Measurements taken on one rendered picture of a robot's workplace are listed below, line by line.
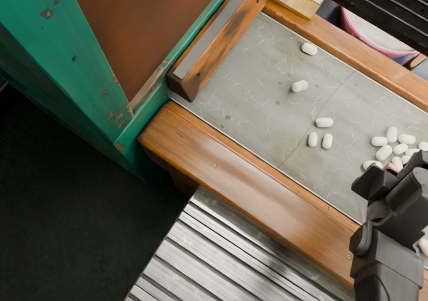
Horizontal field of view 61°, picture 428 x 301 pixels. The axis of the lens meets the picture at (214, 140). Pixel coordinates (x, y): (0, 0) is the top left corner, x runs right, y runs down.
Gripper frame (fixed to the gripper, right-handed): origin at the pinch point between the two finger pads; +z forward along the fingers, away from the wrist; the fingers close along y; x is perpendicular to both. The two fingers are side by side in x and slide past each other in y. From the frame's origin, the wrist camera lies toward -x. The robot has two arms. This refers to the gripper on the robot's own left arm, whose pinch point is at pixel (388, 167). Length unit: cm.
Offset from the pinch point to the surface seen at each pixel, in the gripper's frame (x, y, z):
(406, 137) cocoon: -2.5, -2.1, 11.7
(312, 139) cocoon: 5.2, 14.2, 2.9
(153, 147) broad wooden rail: 18.0, 40.2, -13.3
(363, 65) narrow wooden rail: -8.8, 13.3, 18.5
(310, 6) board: -12.9, 30.5, 21.5
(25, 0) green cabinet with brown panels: -16, 45, -44
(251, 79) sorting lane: 3.5, 32.4, 7.8
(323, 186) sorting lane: 11.0, 6.8, -1.2
